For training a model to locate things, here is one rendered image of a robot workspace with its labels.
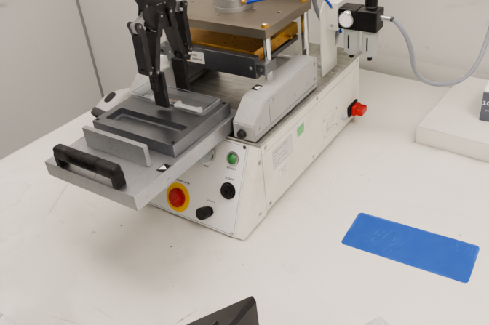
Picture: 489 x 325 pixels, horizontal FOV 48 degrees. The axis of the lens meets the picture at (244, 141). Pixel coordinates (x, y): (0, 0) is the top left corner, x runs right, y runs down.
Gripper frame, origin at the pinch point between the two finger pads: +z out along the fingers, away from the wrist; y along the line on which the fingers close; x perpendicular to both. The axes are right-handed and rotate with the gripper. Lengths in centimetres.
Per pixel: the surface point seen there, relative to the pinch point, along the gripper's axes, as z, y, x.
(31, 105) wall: 61, -50, -137
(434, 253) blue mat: 28, -9, 49
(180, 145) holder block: 4.9, 10.6, 10.1
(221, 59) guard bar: -0.6, -11.7, 3.5
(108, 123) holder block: 4.0, 11.8, -5.9
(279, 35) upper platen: -2.5, -23.0, 10.4
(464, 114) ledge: 23, -51, 42
